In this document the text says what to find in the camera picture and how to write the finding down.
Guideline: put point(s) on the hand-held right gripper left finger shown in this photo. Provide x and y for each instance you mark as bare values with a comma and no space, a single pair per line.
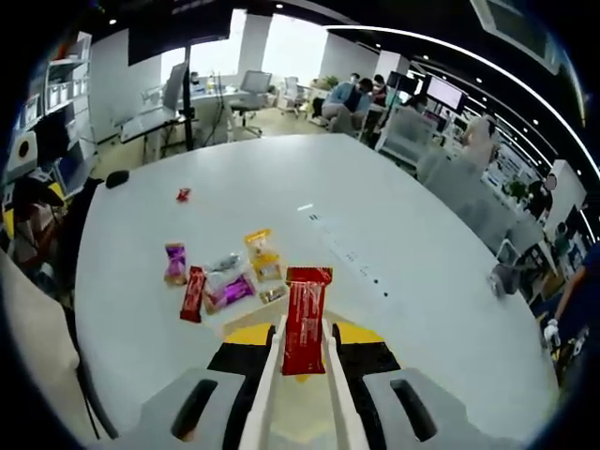
234,361

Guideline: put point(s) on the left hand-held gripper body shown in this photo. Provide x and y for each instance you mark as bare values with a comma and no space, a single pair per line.
23,164

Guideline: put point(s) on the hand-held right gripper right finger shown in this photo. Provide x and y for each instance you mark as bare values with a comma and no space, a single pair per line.
370,356

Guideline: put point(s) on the large purple food packet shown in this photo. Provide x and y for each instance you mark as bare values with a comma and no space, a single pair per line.
232,293

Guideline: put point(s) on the red food bar packet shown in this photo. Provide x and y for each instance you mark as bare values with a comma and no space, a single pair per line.
304,319
193,295

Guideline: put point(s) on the gold food candy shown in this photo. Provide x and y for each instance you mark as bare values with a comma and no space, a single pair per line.
274,294

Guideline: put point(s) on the cream hexagonal container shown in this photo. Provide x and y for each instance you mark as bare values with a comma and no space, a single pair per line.
300,412

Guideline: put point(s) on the clear food packet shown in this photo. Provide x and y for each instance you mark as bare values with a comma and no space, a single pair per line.
225,265

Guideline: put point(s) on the yellow food packet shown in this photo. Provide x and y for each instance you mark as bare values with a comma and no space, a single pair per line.
262,255

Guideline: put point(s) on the small purple food packet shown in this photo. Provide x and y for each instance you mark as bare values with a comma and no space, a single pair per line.
175,262

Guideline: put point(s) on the red food candy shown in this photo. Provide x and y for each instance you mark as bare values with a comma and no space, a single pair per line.
184,194

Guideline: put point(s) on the black oval case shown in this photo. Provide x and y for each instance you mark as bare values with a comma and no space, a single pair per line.
117,179

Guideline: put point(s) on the white storage shelf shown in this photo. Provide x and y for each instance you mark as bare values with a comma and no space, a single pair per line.
61,89

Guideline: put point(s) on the table power socket strip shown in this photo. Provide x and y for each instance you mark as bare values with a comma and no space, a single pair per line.
342,250

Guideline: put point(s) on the grey side desk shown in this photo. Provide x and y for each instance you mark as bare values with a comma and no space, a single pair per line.
150,124

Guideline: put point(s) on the person's beige shirt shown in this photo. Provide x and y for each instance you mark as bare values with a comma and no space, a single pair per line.
37,365

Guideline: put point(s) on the grey crumpled cloth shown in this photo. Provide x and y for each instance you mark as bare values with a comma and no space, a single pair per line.
505,279

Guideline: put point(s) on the grey monitor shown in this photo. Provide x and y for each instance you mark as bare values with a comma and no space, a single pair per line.
174,86

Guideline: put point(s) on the black screen stand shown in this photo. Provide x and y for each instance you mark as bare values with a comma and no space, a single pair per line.
188,103

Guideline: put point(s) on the frosted desk partition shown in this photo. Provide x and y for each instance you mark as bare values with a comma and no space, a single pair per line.
464,201

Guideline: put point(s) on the large black screen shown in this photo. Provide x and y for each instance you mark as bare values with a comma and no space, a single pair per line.
178,37

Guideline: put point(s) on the green potted plant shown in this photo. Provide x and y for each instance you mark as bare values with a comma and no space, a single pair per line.
329,81
516,191

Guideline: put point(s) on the grey office chair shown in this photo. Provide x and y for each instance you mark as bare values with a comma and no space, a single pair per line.
253,89
293,91

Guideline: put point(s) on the white mesh office chair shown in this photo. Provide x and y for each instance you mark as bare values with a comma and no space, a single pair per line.
405,131

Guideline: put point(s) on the bright pink-white monitor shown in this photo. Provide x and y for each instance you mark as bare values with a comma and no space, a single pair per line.
444,93

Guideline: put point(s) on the curved ceiling light strip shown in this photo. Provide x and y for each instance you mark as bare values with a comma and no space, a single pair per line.
469,51

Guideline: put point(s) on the ceiling air conditioner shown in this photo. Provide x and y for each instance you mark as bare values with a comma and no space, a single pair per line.
515,28

